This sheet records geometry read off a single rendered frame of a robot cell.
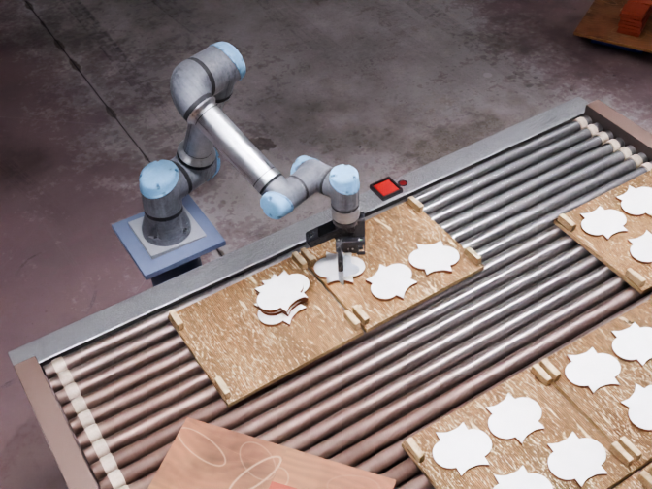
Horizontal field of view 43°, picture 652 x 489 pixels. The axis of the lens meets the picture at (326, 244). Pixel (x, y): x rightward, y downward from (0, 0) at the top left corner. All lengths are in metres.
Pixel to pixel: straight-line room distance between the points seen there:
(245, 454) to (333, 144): 2.66
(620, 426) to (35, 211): 2.97
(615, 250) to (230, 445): 1.25
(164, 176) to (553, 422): 1.27
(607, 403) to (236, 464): 0.91
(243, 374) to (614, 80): 3.33
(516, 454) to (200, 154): 1.23
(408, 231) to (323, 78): 2.45
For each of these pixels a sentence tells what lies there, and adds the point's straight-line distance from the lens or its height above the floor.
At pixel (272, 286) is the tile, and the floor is 0.98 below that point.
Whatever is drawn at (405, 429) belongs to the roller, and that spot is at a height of 0.91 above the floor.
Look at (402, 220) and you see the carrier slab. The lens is 2.54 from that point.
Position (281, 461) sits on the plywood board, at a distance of 1.90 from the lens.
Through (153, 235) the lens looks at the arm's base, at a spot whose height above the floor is 0.91.
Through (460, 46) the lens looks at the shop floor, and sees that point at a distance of 5.14.
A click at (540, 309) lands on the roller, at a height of 0.91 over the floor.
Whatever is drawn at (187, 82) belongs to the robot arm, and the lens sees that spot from 2.20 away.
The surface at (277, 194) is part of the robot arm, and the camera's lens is 2.11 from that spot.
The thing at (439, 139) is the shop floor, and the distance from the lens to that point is 4.39.
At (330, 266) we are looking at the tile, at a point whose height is 0.95.
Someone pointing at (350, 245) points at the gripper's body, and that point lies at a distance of 2.27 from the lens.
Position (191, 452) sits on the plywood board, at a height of 1.04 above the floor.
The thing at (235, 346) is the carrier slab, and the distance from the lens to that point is 2.23.
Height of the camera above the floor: 2.67
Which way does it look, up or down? 45 degrees down
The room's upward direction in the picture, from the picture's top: 3 degrees counter-clockwise
